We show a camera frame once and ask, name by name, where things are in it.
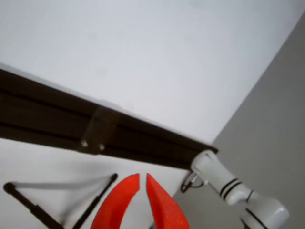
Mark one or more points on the black camera tripod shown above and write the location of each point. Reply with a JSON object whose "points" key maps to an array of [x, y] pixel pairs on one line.
{"points": [[9, 186]]}

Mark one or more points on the black aluminium table rail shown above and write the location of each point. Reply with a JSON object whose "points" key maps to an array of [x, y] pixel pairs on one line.
{"points": [[47, 114]]}

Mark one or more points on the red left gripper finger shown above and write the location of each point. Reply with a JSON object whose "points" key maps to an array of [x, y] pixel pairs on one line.
{"points": [[114, 207]]}

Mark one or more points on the dark metal corner bracket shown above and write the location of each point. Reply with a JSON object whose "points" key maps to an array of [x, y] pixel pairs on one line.
{"points": [[100, 131]]}

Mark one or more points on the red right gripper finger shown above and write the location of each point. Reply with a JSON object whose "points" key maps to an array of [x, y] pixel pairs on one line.
{"points": [[166, 210]]}

